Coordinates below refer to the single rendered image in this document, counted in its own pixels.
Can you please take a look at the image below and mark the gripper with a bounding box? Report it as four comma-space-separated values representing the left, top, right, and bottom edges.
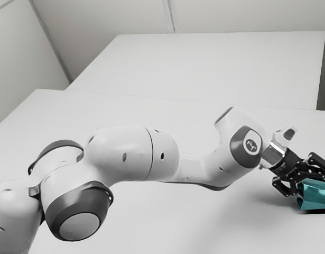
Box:
272, 148, 325, 198

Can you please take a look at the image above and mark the teal faceted mug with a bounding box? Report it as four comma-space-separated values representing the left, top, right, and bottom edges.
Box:
295, 176, 325, 213

